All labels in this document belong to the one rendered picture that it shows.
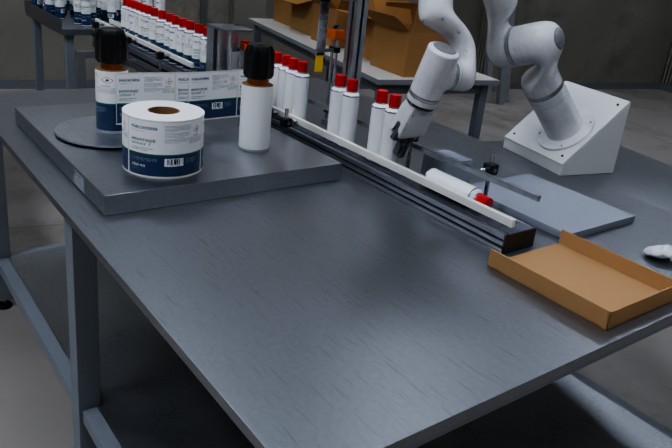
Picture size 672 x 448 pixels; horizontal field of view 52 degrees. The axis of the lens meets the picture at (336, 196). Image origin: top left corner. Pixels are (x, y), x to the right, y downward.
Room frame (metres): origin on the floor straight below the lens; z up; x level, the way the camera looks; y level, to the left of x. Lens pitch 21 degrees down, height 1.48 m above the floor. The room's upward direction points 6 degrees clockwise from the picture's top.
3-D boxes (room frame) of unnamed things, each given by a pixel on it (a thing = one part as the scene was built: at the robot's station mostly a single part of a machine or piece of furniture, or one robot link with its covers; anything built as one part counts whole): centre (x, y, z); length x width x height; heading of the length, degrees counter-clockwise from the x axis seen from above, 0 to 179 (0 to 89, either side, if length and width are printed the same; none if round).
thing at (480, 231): (2.13, 0.08, 0.85); 1.65 x 0.11 x 0.05; 39
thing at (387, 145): (1.86, -0.13, 0.98); 0.05 x 0.05 x 0.20
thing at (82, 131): (1.89, 0.66, 0.89); 0.31 x 0.31 x 0.01
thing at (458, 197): (1.88, -0.07, 0.90); 1.07 x 0.01 x 0.02; 39
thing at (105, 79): (1.89, 0.66, 1.04); 0.09 x 0.09 x 0.29
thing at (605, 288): (1.35, -0.54, 0.85); 0.30 x 0.26 x 0.04; 39
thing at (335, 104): (2.06, 0.02, 0.98); 0.05 x 0.05 x 0.20
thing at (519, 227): (2.13, 0.08, 0.86); 1.65 x 0.08 x 0.04; 39
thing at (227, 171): (1.95, 0.50, 0.86); 0.80 x 0.67 x 0.05; 39
